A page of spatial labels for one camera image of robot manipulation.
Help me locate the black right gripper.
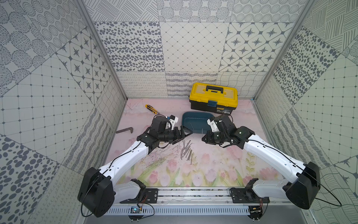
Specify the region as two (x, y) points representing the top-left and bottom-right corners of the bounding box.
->
(201, 130), (228, 145)

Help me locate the teal plastic storage box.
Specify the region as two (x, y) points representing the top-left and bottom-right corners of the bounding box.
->
(182, 112), (213, 134)

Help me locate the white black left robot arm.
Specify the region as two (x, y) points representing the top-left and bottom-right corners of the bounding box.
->
(77, 114), (193, 217)

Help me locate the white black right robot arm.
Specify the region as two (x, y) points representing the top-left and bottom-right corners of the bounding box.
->
(202, 114), (321, 210)

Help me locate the steel nail pile left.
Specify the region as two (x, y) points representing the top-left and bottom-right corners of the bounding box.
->
(180, 140), (186, 159)

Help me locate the steel nail pile middle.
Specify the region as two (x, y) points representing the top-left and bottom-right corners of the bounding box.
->
(184, 140), (192, 158)

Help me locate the steel nail pile right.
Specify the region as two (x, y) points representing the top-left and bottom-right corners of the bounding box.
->
(186, 149), (192, 161)

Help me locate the yellow black utility knife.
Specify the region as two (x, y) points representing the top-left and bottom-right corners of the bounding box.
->
(145, 105), (160, 115)

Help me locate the yellow black toolbox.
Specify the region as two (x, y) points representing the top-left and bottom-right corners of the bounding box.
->
(189, 83), (238, 115)

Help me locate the dark metal hex key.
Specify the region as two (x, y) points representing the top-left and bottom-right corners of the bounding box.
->
(115, 127), (133, 133)

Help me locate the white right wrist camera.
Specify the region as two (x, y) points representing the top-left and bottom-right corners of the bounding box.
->
(207, 119), (220, 133)

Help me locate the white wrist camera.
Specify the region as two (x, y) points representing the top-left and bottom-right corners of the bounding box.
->
(166, 115), (179, 130)
(207, 119), (220, 133)

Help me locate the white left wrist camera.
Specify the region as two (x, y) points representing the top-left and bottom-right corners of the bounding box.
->
(166, 115), (179, 130)

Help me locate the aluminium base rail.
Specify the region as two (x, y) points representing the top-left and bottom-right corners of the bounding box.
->
(79, 186), (311, 207)

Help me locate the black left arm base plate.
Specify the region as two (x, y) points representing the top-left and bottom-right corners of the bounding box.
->
(120, 179), (158, 204)

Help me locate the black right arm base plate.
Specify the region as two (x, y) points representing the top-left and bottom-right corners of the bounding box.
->
(228, 178), (270, 203)

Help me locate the white perforated cable duct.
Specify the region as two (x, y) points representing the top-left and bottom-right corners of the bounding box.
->
(106, 205), (250, 216)

